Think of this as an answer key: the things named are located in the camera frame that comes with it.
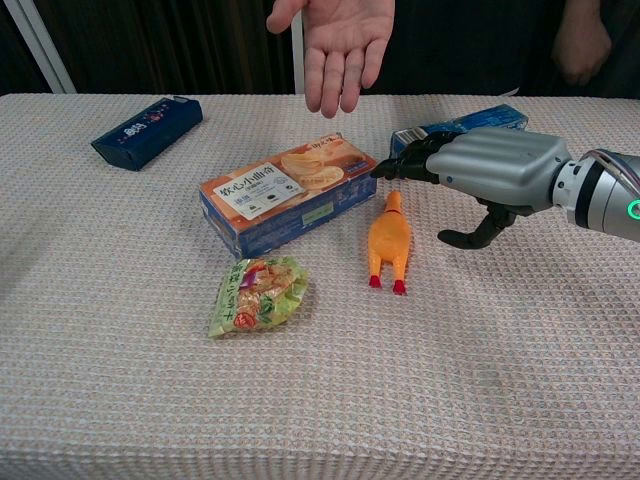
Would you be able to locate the green snack packet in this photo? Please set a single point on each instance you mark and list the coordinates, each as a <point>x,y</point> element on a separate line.
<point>257,296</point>

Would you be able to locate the person's open palm hand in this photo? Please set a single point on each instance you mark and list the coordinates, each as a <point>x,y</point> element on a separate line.
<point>345,45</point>

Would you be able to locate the light blue carton box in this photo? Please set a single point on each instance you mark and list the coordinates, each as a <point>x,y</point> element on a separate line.
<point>480,122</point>

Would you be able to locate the beige woven tablecloth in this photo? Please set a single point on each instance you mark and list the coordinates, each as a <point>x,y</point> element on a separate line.
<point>320,350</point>

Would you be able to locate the person's closed hand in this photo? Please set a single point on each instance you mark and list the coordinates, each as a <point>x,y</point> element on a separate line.
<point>580,45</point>

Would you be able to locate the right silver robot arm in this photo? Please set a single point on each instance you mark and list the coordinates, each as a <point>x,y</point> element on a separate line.
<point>602,192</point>

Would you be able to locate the orange blue cookie box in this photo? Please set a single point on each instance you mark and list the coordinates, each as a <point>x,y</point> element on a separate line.
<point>287,192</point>

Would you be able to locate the yellow rubber chicken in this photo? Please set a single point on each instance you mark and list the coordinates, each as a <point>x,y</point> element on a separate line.
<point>389,241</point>

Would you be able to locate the white metal frame post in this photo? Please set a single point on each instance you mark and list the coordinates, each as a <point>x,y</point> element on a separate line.
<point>42,45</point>

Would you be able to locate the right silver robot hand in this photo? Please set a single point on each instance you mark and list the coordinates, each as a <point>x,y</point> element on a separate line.
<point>495,160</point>

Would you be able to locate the dark blue carton box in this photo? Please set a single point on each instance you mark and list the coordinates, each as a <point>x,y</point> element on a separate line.
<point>147,132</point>

